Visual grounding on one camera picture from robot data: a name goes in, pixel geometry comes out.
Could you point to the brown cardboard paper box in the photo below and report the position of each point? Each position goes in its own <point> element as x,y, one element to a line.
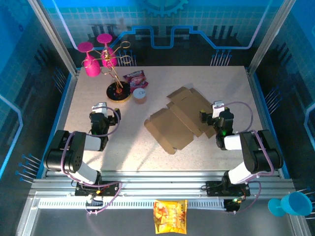
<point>172,123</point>

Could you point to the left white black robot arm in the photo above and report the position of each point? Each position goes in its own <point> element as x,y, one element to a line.
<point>61,152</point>

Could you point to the black controller box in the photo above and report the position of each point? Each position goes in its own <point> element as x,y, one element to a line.
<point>232,206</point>

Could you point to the small cup white lid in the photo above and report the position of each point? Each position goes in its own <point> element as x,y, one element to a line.
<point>139,94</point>

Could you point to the pink snack packet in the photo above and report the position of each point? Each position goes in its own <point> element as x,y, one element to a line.
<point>136,79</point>

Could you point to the large pink goblet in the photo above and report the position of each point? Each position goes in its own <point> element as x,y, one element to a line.
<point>92,67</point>

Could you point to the small pink goblet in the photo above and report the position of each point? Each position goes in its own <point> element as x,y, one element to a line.
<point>103,38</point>

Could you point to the yellow chips bag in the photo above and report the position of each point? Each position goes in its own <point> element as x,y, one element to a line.
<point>169,216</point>

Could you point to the blue plastic goblet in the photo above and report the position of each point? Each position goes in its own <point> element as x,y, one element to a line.
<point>296,204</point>

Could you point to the right aluminium table rail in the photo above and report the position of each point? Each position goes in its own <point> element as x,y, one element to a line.
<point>258,98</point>

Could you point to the aluminium table rail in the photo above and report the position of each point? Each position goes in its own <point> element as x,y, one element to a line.
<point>67,98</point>
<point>258,98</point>

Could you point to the left aluminium table rail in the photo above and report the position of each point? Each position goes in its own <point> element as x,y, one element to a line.
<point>67,98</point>

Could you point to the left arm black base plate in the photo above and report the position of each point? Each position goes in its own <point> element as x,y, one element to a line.
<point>110,188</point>

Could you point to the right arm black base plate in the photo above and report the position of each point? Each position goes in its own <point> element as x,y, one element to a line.
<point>214,188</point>

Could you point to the aluminium mounting rail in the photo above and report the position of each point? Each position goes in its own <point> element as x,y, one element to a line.
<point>160,183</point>

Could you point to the right aluminium frame post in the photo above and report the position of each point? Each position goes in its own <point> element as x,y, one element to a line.
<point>269,37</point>

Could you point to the aluminium frame post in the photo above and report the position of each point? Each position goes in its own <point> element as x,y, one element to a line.
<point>269,37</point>
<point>55,37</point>

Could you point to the left aluminium frame post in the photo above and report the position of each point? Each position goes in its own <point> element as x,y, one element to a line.
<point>55,37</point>

